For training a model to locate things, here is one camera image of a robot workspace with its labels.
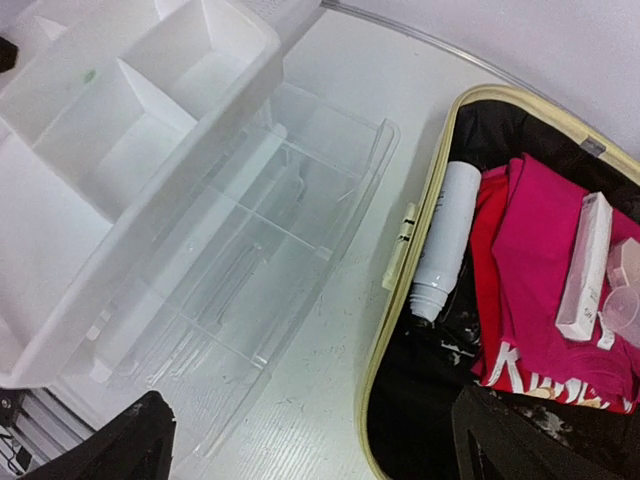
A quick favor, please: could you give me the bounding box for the translucent pink plastic cup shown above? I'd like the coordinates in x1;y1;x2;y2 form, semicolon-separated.
600;238;639;348

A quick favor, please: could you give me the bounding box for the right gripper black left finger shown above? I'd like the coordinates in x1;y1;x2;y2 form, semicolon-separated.
24;390;175;480

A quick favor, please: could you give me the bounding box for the pale yellow hard-shell suitcase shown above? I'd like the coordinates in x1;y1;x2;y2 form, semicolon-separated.
357;85;639;479

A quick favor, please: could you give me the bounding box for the white cylindrical bottle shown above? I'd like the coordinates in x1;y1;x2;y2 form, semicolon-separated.
409;161;481;322

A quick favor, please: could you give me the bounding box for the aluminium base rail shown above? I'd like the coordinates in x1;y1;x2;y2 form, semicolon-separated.
1;388;96;470

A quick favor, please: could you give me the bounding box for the white rectangular tube box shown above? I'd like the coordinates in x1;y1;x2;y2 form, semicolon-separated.
555;192;613;342

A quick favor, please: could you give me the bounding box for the red t-shirt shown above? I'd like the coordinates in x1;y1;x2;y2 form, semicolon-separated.
470;154;639;414

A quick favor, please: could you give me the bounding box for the white plastic drawer organizer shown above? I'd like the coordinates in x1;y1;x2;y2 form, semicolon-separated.
1;1;399;459

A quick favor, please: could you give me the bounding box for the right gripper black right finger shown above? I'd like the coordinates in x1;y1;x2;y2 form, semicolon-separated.
452;387;617;479

